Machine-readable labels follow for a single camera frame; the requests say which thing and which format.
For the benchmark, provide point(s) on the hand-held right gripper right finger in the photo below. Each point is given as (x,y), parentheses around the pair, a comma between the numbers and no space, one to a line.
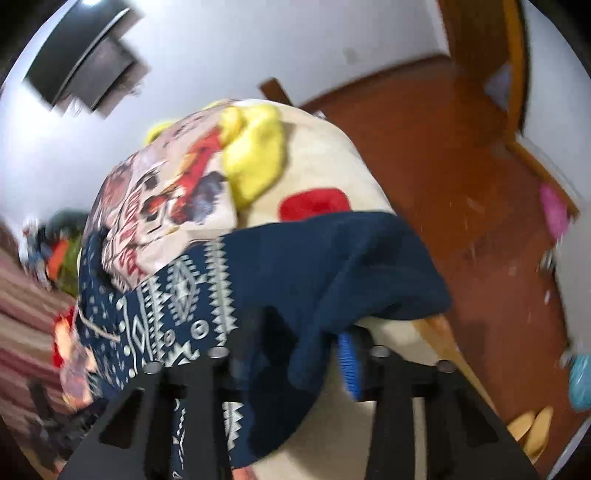
(347,369)

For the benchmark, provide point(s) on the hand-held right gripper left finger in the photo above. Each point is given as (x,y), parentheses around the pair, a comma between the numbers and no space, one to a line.
(203,392)

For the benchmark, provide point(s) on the navy patterned sweater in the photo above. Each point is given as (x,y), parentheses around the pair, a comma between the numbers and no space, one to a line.
(323,267)

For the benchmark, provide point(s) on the yellow slipper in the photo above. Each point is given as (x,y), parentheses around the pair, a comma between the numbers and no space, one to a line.
(521,424)
(541,431)

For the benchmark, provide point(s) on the pile of clutter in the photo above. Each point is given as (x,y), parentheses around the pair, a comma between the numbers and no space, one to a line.
(60,258)

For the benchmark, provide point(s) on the striped curtain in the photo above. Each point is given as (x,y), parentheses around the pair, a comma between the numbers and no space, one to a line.
(23,295)

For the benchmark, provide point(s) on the printed blanket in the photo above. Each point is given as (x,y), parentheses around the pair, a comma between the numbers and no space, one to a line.
(318,152)

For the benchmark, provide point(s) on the teal object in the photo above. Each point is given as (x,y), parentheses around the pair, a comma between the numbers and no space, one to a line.
(581,383)

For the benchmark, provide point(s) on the pink object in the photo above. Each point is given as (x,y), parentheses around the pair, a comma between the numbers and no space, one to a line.
(554,212)

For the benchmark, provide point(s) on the wooden chair back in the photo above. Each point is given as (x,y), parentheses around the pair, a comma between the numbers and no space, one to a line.
(277,92)

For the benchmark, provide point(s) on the wooden bed frame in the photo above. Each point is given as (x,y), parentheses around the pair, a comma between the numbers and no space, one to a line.
(438,337)

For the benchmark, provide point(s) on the black wall television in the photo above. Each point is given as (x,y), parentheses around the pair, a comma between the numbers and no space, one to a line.
(69,55)

